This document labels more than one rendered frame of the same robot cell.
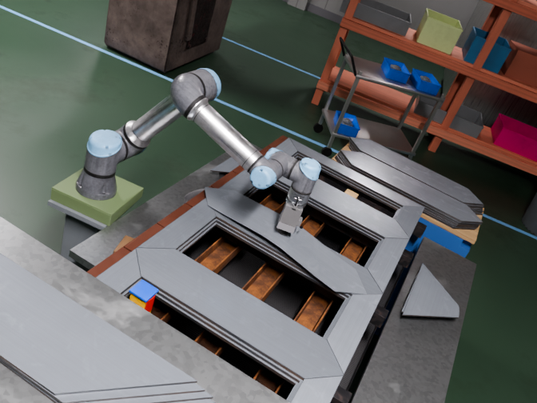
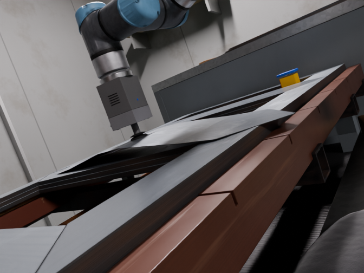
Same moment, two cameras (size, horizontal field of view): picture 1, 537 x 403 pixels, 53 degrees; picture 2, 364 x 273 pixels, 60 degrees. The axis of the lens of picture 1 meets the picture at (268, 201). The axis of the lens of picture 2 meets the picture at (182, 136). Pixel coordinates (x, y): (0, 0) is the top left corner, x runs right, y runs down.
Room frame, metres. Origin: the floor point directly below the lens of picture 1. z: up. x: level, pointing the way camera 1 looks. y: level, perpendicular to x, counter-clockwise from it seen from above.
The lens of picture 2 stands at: (2.27, 0.28, 0.92)
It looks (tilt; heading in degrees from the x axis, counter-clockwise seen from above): 6 degrees down; 203
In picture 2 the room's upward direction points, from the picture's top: 20 degrees counter-clockwise
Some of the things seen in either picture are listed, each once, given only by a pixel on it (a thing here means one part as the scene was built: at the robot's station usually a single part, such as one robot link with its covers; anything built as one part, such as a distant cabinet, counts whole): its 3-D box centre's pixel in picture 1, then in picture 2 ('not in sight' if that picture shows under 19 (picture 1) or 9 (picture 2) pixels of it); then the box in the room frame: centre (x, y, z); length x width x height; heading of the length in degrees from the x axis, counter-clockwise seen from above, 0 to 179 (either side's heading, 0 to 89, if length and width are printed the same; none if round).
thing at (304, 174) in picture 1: (305, 175); (99, 32); (1.65, -0.09, 1.12); 0.09 x 0.08 x 0.11; 76
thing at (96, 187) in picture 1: (97, 178); not in sight; (1.68, 0.64, 0.78); 0.15 x 0.15 x 0.10
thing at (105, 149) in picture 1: (104, 151); not in sight; (1.69, 0.63, 0.90); 0.13 x 0.12 x 0.14; 166
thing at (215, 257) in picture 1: (231, 243); not in sight; (1.70, 0.08, 0.70); 1.66 x 0.08 x 0.05; 165
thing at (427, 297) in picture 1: (435, 298); not in sight; (1.74, -0.74, 0.77); 0.45 x 0.20 x 0.04; 165
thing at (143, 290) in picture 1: (143, 292); (287, 74); (1.11, 0.24, 0.88); 0.06 x 0.06 x 0.02; 75
